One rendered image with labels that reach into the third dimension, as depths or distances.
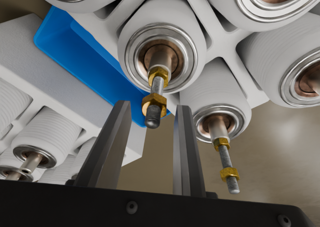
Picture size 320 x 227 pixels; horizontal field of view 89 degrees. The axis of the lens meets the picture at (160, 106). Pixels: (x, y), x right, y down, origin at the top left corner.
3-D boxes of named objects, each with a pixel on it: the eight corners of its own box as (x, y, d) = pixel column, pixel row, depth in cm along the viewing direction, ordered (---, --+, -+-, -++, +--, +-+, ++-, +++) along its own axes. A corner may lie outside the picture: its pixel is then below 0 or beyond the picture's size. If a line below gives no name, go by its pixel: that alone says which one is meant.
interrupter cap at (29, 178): (-7, 170, 37) (-10, 173, 36) (3, 159, 33) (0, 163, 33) (27, 183, 40) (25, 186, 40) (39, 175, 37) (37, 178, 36)
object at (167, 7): (155, 52, 35) (143, 107, 21) (131, 5, 30) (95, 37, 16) (198, 33, 32) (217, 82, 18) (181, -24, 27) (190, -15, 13)
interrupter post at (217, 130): (205, 128, 24) (208, 147, 21) (208, 116, 22) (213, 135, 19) (222, 129, 23) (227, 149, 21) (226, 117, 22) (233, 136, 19)
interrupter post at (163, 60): (155, 73, 18) (153, 90, 16) (145, 55, 17) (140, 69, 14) (175, 66, 18) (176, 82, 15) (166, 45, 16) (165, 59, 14)
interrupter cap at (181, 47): (146, 98, 21) (145, 101, 20) (111, 42, 16) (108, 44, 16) (205, 77, 18) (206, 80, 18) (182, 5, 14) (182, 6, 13)
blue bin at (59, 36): (63, 25, 39) (29, 42, 30) (88, -12, 34) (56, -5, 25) (148, 101, 53) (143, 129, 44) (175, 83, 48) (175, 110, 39)
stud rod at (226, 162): (213, 134, 22) (227, 194, 16) (215, 129, 21) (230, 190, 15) (221, 135, 22) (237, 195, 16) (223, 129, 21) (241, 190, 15)
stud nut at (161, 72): (163, 64, 14) (162, 68, 13) (173, 78, 15) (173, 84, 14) (144, 74, 15) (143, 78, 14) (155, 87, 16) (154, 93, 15)
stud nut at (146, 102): (160, 88, 11) (159, 96, 10) (172, 106, 12) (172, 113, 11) (137, 99, 12) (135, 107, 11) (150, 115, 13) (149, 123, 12)
